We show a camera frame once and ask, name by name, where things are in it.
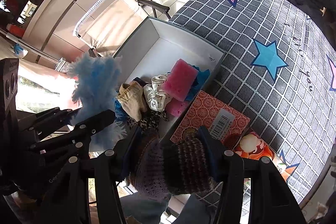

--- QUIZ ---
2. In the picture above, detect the pink striped sock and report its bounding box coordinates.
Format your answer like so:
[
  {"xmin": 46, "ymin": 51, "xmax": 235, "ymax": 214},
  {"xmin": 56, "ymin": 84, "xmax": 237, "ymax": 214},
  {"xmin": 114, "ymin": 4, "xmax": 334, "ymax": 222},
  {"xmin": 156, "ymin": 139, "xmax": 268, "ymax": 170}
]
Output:
[{"xmin": 133, "ymin": 77, "xmax": 148, "ymax": 87}]

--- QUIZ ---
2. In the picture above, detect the white polka dot scrunchie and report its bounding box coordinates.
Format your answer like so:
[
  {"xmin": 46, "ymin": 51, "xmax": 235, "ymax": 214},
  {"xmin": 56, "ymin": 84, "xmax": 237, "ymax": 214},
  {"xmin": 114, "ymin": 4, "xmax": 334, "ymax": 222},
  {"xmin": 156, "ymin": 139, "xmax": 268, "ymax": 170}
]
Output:
[{"xmin": 143, "ymin": 74, "xmax": 172, "ymax": 112}]

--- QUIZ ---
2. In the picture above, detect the pink sponge block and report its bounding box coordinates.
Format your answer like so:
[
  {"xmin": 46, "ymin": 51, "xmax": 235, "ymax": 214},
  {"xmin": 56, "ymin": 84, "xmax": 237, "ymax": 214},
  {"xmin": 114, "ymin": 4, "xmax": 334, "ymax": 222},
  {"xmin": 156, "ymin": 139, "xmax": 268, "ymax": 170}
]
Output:
[{"xmin": 162, "ymin": 59, "xmax": 198, "ymax": 102}]

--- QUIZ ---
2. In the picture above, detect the beige folding chair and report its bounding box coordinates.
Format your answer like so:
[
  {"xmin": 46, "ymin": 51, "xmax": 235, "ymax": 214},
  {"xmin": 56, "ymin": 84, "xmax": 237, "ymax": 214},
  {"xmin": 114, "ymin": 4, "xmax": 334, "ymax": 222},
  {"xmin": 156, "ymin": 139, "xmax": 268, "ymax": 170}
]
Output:
[{"xmin": 72, "ymin": 0, "xmax": 171, "ymax": 56}]

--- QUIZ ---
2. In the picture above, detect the leopard print scarf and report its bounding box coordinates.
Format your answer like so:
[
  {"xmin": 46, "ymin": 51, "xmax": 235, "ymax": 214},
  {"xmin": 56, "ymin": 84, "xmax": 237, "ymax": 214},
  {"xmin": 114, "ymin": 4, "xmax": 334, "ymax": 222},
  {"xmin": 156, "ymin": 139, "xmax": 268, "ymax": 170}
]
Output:
[{"xmin": 126, "ymin": 110, "xmax": 169, "ymax": 132}]

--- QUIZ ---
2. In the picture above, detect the white open storage box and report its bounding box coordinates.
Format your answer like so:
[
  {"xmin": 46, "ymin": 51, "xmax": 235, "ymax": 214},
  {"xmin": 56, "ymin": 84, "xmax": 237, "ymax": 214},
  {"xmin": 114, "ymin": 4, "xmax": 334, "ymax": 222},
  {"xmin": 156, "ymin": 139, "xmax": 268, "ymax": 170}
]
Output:
[{"xmin": 112, "ymin": 16, "xmax": 226, "ymax": 146}]

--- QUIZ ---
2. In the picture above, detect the person in blue jeans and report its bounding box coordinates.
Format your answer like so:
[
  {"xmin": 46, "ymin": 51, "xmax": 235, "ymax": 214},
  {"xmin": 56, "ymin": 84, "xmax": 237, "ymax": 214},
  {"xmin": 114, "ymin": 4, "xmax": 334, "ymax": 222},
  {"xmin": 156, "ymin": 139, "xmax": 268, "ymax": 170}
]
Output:
[{"xmin": 120, "ymin": 192, "xmax": 216, "ymax": 224}]

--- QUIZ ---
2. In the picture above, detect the red patterned tissue box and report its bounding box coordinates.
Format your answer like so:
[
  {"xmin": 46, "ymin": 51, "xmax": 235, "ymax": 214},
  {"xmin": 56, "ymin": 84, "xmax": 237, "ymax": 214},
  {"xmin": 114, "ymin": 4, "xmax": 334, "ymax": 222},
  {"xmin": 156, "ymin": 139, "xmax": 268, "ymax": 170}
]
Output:
[{"xmin": 170, "ymin": 90, "xmax": 250, "ymax": 148}]

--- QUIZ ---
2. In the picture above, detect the checkered star tablecloth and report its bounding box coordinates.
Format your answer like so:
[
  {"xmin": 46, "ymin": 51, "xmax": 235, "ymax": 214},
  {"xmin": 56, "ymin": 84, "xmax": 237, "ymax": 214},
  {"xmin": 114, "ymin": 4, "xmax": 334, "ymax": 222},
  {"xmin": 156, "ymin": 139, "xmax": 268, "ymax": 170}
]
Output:
[{"xmin": 171, "ymin": 0, "xmax": 335, "ymax": 203}]

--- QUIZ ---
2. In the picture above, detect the orange fox tissue pack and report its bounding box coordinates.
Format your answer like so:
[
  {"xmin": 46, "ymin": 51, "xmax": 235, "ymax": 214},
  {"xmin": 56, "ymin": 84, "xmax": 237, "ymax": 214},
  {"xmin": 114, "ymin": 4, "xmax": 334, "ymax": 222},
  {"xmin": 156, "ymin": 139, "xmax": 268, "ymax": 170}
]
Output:
[{"xmin": 234, "ymin": 130, "xmax": 290, "ymax": 181}]

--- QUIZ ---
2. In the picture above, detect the blue cloth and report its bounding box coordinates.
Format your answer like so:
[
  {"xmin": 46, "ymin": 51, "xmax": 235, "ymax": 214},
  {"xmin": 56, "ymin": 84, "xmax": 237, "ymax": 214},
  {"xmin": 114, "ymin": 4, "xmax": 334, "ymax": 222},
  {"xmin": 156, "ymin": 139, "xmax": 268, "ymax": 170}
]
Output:
[
  {"xmin": 185, "ymin": 65, "xmax": 210, "ymax": 101},
  {"xmin": 114, "ymin": 99, "xmax": 128, "ymax": 123}
]

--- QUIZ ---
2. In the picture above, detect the beige sock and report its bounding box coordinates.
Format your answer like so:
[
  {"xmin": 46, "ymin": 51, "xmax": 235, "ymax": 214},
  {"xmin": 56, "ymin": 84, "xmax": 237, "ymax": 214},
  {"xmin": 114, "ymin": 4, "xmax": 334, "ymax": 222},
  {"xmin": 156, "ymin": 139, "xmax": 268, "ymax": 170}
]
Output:
[{"xmin": 117, "ymin": 81, "xmax": 147, "ymax": 122}]

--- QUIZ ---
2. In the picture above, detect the light blue fluffy duster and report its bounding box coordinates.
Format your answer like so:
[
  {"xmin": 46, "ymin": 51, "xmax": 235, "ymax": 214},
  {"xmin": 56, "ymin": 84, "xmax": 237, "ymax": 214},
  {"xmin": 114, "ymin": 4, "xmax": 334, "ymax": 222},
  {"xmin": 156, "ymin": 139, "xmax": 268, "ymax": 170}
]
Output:
[{"xmin": 68, "ymin": 53, "xmax": 126, "ymax": 153}]

